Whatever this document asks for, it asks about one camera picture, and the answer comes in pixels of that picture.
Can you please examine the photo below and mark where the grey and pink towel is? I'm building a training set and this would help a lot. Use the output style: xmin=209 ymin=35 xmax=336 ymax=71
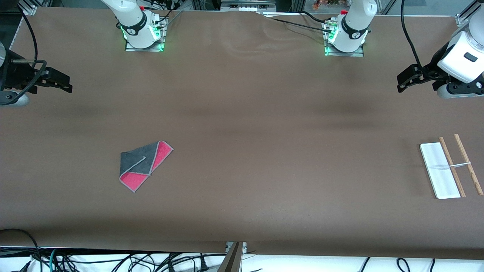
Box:
xmin=119 ymin=141 xmax=174 ymax=193

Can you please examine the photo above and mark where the white rack with wooden bars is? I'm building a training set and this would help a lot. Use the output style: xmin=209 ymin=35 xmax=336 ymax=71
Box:
xmin=420 ymin=134 xmax=484 ymax=199

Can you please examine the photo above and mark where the orange background object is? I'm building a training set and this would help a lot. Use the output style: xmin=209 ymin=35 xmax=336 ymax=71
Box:
xmin=312 ymin=0 xmax=341 ymax=11

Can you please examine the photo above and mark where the white power strip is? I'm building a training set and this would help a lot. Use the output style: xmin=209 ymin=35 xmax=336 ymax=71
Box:
xmin=221 ymin=0 xmax=276 ymax=12

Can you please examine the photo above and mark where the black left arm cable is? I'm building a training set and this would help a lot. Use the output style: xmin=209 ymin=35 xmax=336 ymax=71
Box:
xmin=400 ymin=0 xmax=423 ymax=70

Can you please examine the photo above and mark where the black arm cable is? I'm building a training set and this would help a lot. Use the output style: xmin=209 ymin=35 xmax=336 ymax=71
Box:
xmin=0 ymin=6 xmax=48 ymax=104
xmin=400 ymin=0 xmax=423 ymax=70

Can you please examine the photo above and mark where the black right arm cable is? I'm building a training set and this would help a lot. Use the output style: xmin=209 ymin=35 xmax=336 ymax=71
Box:
xmin=0 ymin=6 xmax=48 ymax=104

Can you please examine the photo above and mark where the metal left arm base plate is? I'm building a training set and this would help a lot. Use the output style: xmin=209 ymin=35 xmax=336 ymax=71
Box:
xmin=324 ymin=21 xmax=365 ymax=57

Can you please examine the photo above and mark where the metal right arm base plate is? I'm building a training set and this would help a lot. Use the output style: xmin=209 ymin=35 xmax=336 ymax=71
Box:
xmin=125 ymin=17 xmax=166 ymax=52

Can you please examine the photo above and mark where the short black table cable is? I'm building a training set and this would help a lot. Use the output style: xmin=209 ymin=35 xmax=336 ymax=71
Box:
xmin=301 ymin=11 xmax=330 ymax=25

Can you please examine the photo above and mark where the black base cable bundle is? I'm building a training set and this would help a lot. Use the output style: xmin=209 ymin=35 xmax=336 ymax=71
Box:
xmin=146 ymin=2 xmax=182 ymax=27

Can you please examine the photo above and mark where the long black table cable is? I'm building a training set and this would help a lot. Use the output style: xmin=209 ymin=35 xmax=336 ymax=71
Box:
xmin=260 ymin=12 xmax=334 ymax=34

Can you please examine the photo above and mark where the black looped floor cable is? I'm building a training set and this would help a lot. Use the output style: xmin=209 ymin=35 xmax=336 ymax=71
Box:
xmin=0 ymin=229 xmax=41 ymax=272

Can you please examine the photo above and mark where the black floor cable with plug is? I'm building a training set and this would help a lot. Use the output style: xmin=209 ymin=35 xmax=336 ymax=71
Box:
xmin=166 ymin=254 xmax=211 ymax=272

